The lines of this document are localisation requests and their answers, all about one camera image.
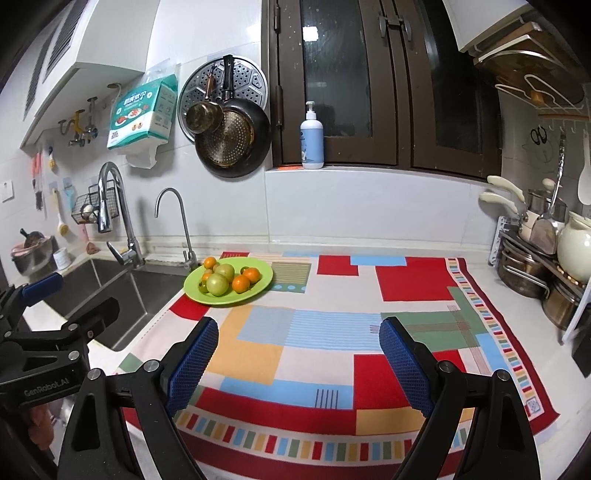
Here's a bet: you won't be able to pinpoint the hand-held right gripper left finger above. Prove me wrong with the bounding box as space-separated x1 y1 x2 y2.
55 316 220 480

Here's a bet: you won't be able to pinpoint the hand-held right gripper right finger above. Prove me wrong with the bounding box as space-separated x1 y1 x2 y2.
379 316 542 480

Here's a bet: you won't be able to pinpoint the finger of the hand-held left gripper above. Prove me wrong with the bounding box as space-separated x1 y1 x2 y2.
0 298 121 365
0 272 64 333

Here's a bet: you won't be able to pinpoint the green plate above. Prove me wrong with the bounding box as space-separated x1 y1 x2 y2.
183 257 274 308

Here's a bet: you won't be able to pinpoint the person's left hand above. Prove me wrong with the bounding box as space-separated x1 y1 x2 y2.
28 406 61 450

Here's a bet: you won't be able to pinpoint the stainless steel sink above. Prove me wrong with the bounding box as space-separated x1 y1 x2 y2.
25 257 190 352

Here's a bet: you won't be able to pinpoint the yellow dish brush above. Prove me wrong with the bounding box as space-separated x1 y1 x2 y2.
52 187 70 238

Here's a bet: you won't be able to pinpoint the colourful patterned cloth mat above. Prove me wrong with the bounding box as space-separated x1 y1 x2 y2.
113 250 561 480

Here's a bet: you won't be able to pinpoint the chrome pull-down kitchen faucet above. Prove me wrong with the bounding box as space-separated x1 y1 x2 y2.
96 161 146 269

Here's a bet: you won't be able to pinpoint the slim gooseneck faucet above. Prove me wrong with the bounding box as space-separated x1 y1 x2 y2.
154 187 199 273

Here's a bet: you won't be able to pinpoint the large steel pot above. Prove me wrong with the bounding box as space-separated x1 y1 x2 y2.
496 240 552 298
540 277 587 330

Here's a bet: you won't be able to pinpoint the metal dish rack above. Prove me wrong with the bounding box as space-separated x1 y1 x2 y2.
489 215 591 342

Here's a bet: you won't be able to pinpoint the paper towel pack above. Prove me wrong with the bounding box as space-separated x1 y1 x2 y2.
106 74 179 169

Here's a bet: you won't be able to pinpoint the white ceramic jar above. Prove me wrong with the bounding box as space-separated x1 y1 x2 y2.
556 210 591 283

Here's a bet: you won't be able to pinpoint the steel lidded pot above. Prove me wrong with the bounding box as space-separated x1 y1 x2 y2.
526 178 568 222

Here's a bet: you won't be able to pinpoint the golden metal strainer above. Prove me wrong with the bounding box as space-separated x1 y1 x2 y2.
199 111 256 168

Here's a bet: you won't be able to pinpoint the small brass saucepan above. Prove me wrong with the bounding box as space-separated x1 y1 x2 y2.
185 74 225 134

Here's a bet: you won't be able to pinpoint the white and blue pump bottle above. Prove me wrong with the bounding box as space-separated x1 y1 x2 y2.
300 100 325 170

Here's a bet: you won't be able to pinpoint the black frying pan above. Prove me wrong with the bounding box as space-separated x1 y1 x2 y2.
194 54 271 180

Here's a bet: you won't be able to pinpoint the white rice paddle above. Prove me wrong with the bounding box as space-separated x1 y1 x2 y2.
577 129 591 206

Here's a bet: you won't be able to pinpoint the white range hood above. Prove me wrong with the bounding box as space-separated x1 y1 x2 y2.
18 0 162 149

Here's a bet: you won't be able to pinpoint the metal tongs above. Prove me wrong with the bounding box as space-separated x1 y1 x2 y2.
542 129 568 217

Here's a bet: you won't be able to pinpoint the perforated metal steamer plate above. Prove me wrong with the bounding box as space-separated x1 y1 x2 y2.
178 56 269 141

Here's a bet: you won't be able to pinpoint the wooden cutting board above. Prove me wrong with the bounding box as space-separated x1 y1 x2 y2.
473 21 591 109

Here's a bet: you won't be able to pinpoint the white upper cabinet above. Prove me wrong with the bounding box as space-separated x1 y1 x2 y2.
443 0 546 54

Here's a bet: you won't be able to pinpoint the black wire basket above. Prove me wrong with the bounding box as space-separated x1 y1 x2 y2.
71 183 121 225

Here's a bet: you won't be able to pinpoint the yellow wall hook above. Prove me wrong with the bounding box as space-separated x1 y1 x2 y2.
58 110 86 134

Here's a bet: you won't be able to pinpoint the white pan handle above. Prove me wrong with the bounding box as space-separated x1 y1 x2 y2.
479 191 520 217
487 175 527 204

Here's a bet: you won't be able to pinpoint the white wire wall rack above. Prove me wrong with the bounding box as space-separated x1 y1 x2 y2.
495 74 591 134

